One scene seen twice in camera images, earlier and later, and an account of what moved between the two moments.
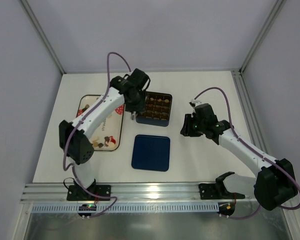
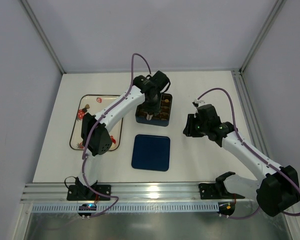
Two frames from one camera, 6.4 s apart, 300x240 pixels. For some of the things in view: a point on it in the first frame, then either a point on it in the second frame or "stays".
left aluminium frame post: [30, 11] stays
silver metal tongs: [134, 115] → [149, 117]
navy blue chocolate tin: [158, 110] stays
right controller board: [226, 208] stays
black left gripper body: [137, 104] → [153, 106]
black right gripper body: [192, 126] stays
